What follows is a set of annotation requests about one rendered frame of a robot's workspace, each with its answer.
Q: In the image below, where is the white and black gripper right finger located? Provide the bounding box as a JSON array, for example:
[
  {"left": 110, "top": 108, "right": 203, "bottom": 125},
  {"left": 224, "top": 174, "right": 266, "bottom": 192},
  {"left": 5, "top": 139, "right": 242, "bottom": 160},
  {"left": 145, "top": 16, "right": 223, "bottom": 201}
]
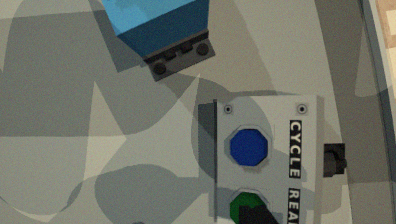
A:
[{"left": 253, "top": 205, "right": 279, "bottom": 224}]

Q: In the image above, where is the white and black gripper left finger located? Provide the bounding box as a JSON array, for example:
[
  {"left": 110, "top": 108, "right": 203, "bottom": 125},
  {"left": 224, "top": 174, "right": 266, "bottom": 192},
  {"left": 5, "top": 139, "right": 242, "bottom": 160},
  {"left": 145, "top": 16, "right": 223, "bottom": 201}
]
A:
[{"left": 239, "top": 205, "right": 262, "bottom": 224}]

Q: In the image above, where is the grey control box with green and blue buttons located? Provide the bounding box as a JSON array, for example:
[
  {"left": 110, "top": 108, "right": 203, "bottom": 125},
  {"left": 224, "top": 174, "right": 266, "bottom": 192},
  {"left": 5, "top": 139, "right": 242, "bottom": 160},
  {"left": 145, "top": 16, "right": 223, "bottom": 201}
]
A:
[{"left": 214, "top": 95, "right": 347, "bottom": 224}]

